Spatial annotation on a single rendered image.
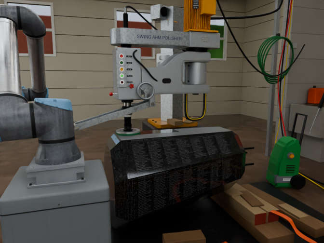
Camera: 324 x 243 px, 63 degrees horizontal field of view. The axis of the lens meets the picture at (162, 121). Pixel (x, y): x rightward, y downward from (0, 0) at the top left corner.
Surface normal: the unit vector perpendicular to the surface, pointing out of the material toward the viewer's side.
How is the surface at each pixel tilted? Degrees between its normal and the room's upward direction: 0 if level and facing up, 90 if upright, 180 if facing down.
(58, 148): 67
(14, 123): 85
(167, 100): 90
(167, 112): 90
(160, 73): 90
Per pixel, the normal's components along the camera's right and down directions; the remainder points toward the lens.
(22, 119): 0.42, -0.08
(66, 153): 0.64, -0.27
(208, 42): 0.36, 0.15
